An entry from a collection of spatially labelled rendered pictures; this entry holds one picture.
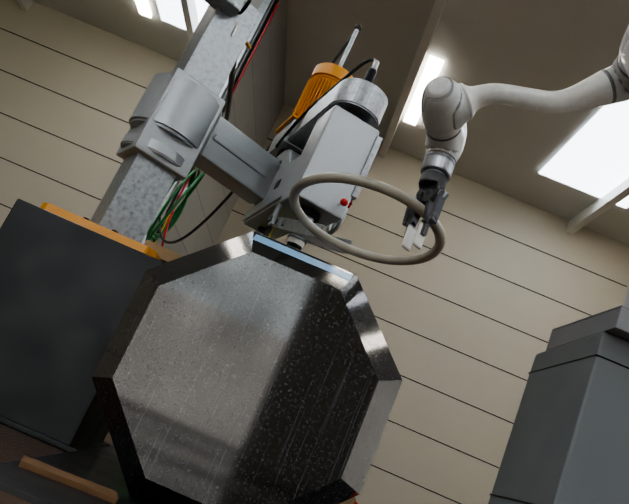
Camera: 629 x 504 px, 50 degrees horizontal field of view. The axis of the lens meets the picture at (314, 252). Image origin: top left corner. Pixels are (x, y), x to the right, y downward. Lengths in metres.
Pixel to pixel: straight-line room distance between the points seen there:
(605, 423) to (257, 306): 0.98
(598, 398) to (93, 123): 7.51
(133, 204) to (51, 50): 6.37
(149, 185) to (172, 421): 1.25
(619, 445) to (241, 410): 0.97
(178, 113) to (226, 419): 1.45
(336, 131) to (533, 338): 5.65
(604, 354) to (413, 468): 6.02
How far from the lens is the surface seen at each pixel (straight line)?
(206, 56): 3.12
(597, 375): 1.59
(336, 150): 2.66
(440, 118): 1.82
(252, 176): 3.16
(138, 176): 2.89
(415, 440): 7.53
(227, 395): 1.95
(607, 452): 1.58
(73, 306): 2.59
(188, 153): 2.95
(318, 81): 3.51
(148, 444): 1.97
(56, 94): 8.81
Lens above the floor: 0.30
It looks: 16 degrees up
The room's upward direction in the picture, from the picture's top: 24 degrees clockwise
